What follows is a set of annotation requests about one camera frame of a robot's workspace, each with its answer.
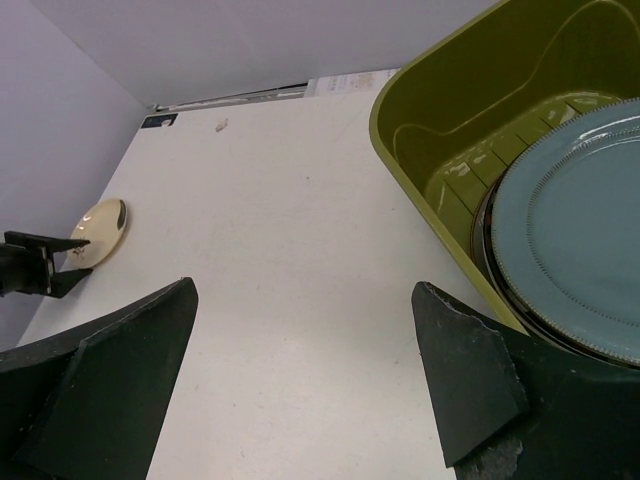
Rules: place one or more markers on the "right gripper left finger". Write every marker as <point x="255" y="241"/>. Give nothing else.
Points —
<point x="90" y="402"/>

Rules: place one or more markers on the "green plastic bin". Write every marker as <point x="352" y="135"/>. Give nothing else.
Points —
<point x="449" y="123"/>

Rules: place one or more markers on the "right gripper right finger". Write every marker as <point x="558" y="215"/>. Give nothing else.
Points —
<point x="509" y="406"/>

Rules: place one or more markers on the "cream small flower plate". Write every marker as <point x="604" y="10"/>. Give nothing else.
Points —
<point x="103" y="226"/>

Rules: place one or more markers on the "white paper sheet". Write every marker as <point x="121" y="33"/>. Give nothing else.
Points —
<point x="349" y="83"/>

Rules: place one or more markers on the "blue-grey ceramic plate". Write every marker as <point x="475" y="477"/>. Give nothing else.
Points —
<point x="565" y="230"/>

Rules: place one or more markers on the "black rimmed beige plate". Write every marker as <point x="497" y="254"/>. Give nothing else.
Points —
<point x="483" y="257"/>

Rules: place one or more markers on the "blue label sticker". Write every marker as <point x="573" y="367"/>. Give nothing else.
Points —
<point x="158" y="121"/>

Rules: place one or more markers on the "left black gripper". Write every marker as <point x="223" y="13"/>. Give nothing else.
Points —
<point x="27" y="268"/>

